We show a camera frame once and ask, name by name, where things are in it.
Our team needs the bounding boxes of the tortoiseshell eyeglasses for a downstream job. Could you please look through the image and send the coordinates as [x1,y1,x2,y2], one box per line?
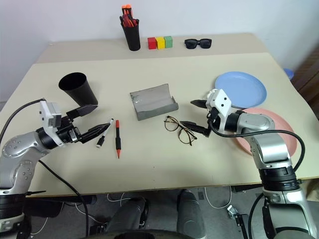
[163,115,198,146]

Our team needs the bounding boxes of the grey caster wheel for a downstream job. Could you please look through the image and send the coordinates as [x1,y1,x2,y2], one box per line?
[226,205,240,220]

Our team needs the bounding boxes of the blue plastic plate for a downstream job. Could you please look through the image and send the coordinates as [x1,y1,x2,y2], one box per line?
[214,71,268,110]

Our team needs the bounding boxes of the empty black plastic cup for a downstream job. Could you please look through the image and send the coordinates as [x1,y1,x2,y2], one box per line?
[58,72,99,108]

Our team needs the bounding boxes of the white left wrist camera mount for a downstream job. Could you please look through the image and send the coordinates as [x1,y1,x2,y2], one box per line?
[39,100,67,147]

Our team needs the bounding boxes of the red and black pen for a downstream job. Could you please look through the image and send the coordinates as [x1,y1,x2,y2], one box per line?
[115,119,122,159]

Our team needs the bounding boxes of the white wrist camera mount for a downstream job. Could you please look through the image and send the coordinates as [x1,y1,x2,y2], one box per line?
[39,100,67,147]
[204,88,233,131]

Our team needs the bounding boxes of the black table frame bar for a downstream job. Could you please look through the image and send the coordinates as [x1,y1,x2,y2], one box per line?
[25,195,97,208]

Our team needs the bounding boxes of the black right body cable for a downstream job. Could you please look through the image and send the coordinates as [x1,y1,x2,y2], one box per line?
[248,193,265,239]

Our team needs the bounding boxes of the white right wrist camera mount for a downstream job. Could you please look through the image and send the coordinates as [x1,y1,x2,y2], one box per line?
[204,88,233,131]

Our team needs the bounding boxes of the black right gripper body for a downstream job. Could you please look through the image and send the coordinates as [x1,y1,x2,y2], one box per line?
[205,106,222,132]

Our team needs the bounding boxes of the black body cable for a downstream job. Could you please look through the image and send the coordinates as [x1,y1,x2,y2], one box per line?
[38,160,90,239]
[248,193,265,239]

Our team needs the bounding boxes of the blue plastic bowl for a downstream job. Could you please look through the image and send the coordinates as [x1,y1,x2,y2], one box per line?
[283,67,296,80]

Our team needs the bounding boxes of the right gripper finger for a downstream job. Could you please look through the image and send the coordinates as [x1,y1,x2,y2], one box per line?
[190,99,207,109]
[179,120,213,137]

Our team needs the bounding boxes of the black pen holder cup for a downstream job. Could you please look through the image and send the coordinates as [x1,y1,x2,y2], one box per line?
[122,23,142,52]

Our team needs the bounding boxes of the white marker with red cap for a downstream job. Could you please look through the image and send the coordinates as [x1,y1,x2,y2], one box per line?
[96,119,115,149]

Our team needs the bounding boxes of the pink plastic plate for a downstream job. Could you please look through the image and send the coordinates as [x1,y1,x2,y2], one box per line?
[232,107,298,157]

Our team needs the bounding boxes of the black left body cable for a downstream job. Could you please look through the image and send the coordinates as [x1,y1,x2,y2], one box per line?
[38,160,90,239]

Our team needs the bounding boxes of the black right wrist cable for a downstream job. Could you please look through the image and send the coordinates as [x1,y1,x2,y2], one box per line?
[206,112,306,175]

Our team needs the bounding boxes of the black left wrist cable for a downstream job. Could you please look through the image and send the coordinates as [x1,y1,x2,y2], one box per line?
[0,99,47,143]

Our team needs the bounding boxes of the brown wooden cabinet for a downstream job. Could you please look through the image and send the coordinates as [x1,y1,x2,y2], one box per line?
[291,46,319,107]

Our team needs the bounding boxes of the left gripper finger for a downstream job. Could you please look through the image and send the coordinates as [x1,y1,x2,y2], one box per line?
[79,121,112,144]
[76,104,99,118]

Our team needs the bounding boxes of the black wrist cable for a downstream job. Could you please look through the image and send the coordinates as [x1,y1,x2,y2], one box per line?
[0,99,47,143]
[206,112,306,175]

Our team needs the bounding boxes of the black sunglasses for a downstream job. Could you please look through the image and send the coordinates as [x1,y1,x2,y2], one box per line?
[184,38,213,50]

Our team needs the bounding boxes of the dark grey rounded shape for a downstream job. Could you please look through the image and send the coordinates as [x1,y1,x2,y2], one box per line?
[176,189,207,239]
[109,196,151,238]

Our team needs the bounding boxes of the white floor cable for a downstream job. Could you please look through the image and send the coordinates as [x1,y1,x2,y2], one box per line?
[203,186,233,209]
[106,192,132,208]

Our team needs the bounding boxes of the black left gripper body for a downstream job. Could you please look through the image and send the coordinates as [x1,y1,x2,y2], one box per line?
[56,109,84,145]

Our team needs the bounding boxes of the open grey glasses case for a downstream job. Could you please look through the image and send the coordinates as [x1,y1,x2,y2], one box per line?
[129,83,179,121]

